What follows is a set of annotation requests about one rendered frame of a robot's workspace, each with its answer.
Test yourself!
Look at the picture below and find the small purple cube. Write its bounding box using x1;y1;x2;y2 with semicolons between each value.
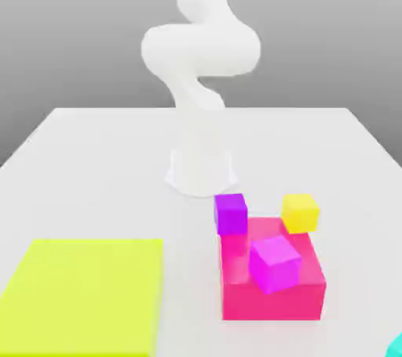
214;192;249;236

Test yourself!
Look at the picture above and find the large lime yellow box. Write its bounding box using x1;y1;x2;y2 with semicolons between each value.
0;238;165;357

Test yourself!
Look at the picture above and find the small magenta cube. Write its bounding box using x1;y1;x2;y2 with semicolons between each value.
248;234;303;296

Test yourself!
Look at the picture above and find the small yellow cube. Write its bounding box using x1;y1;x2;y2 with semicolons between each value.
280;192;320;235

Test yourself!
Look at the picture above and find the large pink box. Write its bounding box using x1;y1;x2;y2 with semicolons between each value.
218;216;328;322

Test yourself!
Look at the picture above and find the small cyan cube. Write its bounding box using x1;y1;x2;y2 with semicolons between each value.
385;331;402;357

